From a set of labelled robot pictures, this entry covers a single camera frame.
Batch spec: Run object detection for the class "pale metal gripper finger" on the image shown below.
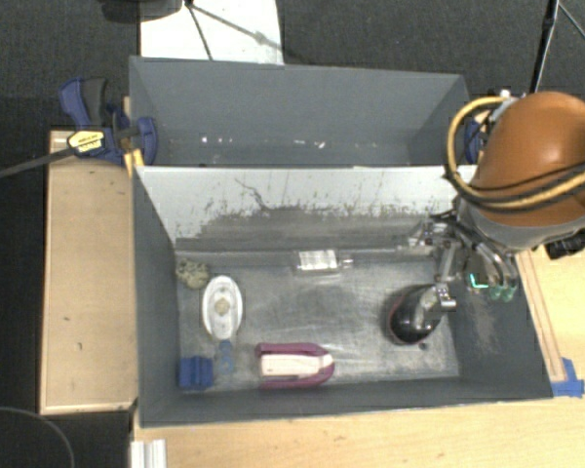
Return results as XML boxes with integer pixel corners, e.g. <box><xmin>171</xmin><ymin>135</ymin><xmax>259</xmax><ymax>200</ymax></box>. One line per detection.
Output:
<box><xmin>408</xmin><ymin>219</ymin><xmax>440</xmax><ymax>255</ymax></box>
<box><xmin>417</xmin><ymin>284</ymin><xmax>458</xmax><ymax>333</ymax></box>

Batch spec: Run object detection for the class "black round bowl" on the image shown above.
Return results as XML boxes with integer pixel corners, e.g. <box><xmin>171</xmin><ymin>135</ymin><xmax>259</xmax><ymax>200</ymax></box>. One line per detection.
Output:
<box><xmin>380</xmin><ymin>284</ymin><xmax>450</xmax><ymax>346</ymax></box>

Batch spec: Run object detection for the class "clear plastic bottle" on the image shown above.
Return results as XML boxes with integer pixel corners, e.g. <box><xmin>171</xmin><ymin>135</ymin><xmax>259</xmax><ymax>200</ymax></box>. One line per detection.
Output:
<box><xmin>292</xmin><ymin>248</ymin><xmax>355</xmax><ymax>275</ymax></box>

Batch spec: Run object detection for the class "grey metal bin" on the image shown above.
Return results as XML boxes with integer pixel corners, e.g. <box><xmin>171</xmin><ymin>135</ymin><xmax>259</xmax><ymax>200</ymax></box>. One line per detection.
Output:
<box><xmin>127</xmin><ymin>55</ymin><xmax>555</xmax><ymax>428</ymax></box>

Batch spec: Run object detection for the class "purple and white stapler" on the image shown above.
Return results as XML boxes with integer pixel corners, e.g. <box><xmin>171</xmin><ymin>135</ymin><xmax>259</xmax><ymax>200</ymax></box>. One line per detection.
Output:
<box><xmin>253</xmin><ymin>341</ymin><xmax>336</xmax><ymax>390</ymax></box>

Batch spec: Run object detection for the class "white and blue spray bottle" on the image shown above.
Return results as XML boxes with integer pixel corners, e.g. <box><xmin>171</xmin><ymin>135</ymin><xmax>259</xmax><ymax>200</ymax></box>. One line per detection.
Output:
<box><xmin>176</xmin><ymin>273</ymin><xmax>246</xmax><ymax>391</ymax></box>

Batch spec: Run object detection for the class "beige lumpy toy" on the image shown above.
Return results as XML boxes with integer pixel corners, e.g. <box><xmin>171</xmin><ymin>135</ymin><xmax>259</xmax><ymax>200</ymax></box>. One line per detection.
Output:
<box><xmin>175</xmin><ymin>256</ymin><xmax>212</xmax><ymax>290</ymax></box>

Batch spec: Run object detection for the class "pale wood board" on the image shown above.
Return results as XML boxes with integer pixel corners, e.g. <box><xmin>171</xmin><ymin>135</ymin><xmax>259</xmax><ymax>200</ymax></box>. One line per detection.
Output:
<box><xmin>38</xmin><ymin>129</ymin><xmax>140</xmax><ymax>416</ymax></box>

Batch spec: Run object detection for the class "black cylinder on white bracket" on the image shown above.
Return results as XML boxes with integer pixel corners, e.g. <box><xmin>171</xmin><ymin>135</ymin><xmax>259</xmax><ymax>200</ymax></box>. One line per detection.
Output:
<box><xmin>545</xmin><ymin>221</ymin><xmax>585</xmax><ymax>261</ymax></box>

